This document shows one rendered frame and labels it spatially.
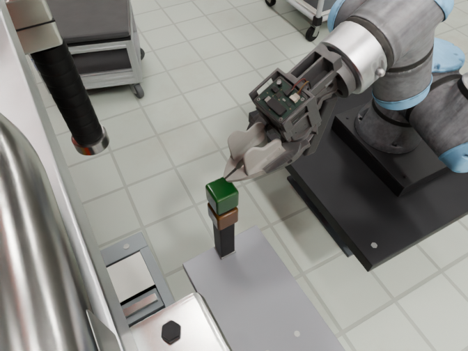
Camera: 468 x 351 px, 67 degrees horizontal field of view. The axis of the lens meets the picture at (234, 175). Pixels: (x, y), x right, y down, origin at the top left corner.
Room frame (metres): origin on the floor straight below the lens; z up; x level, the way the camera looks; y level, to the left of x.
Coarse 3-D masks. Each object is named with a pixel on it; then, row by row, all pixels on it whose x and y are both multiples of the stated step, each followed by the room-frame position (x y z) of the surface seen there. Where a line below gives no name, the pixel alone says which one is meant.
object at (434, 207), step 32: (352, 96) 0.95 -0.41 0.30; (320, 160) 0.66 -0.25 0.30; (352, 160) 0.66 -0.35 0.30; (320, 192) 0.55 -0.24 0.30; (352, 192) 0.55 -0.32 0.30; (384, 192) 0.55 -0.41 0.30; (416, 192) 0.55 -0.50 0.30; (448, 192) 0.55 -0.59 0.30; (352, 224) 0.45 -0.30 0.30; (384, 224) 0.45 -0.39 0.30; (416, 224) 0.45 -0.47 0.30; (448, 224) 0.46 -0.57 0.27; (384, 256) 0.36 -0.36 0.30
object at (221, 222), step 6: (210, 210) 0.30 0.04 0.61; (234, 210) 0.30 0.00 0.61; (210, 216) 0.30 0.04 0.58; (216, 216) 0.29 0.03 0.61; (222, 216) 0.29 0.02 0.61; (228, 216) 0.29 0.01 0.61; (234, 216) 0.30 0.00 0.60; (216, 222) 0.29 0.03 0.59; (222, 222) 0.28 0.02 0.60; (228, 222) 0.29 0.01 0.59; (234, 222) 0.30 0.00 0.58; (222, 228) 0.28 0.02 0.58
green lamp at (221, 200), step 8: (208, 184) 0.31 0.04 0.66; (216, 184) 0.31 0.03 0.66; (224, 184) 0.31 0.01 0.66; (232, 184) 0.31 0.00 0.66; (208, 192) 0.30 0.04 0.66; (216, 192) 0.30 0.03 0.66; (224, 192) 0.30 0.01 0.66; (232, 192) 0.30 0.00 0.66; (208, 200) 0.30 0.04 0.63; (216, 200) 0.29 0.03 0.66; (224, 200) 0.29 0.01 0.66; (232, 200) 0.29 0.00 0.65; (216, 208) 0.28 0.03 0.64; (224, 208) 0.29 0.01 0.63
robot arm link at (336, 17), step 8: (336, 0) 0.65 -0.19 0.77; (344, 0) 0.64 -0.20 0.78; (352, 0) 0.63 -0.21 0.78; (360, 0) 0.62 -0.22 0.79; (336, 8) 0.63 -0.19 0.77; (344, 8) 0.62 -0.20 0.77; (352, 8) 0.61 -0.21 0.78; (328, 16) 0.64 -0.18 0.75; (336, 16) 0.62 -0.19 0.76; (344, 16) 0.61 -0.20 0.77; (328, 24) 0.64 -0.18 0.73; (336, 24) 0.61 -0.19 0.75
